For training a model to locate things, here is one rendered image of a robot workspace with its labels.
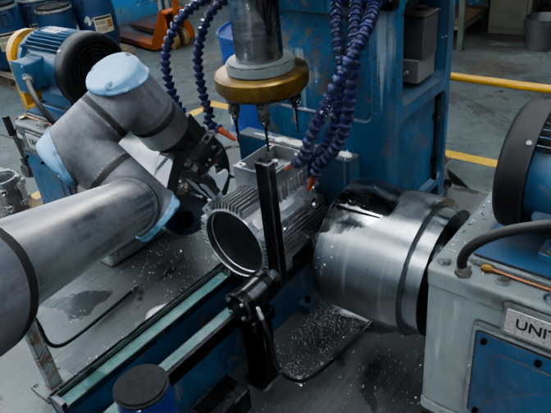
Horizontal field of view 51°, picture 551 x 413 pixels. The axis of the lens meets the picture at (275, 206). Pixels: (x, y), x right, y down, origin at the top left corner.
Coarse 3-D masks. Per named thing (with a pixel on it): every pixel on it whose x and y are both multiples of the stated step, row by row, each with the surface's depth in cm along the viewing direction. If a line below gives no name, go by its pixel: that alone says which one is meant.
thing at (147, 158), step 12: (120, 144) 132; (132, 144) 130; (216, 144) 135; (132, 156) 128; (144, 156) 126; (156, 156) 124; (216, 168) 132; (228, 168) 141; (180, 180) 128; (228, 180) 142; (180, 192) 126; (180, 204) 130; (192, 204) 133; (204, 204) 137; (180, 216) 131; (192, 216) 134; (168, 228) 130; (180, 228) 132; (192, 228) 136
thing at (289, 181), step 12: (276, 144) 123; (252, 156) 120; (264, 156) 124; (276, 156) 124; (288, 156) 122; (240, 168) 116; (252, 168) 121; (276, 168) 118; (300, 168) 118; (240, 180) 117; (252, 180) 115; (276, 180) 113; (288, 180) 116; (300, 180) 120; (288, 192) 117
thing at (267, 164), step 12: (264, 168) 93; (264, 180) 95; (264, 192) 96; (276, 192) 97; (264, 204) 98; (276, 204) 98; (264, 216) 99; (276, 216) 99; (264, 228) 101; (276, 228) 100; (276, 240) 101; (276, 252) 102; (276, 264) 104; (276, 276) 105
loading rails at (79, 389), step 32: (192, 288) 119; (224, 288) 122; (288, 288) 123; (160, 320) 113; (192, 320) 117; (224, 320) 110; (128, 352) 106; (160, 352) 112; (192, 352) 103; (224, 352) 111; (64, 384) 100; (96, 384) 101; (192, 384) 106
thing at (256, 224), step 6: (306, 180) 120; (306, 186) 120; (312, 186) 120; (210, 204) 115; (204, 210) 116; (210, 210) 115; (258, 216) 109; (252, 222) 108; (258, 222) 109; (252, 228) 109; (258, 228) 108; (216, 258) 122; (264, 270) 115
